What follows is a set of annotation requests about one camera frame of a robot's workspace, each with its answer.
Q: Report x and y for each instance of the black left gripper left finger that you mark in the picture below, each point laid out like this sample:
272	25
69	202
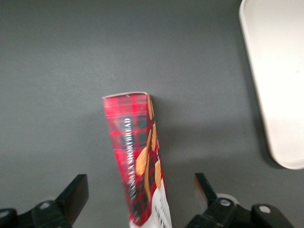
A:
71	199

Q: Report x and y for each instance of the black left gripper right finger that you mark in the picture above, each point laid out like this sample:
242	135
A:
211	204

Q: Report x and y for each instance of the red tartan cookie box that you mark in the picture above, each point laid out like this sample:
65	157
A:
133	142

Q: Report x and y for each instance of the white rectangular tray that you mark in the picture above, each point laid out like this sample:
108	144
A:
280	71

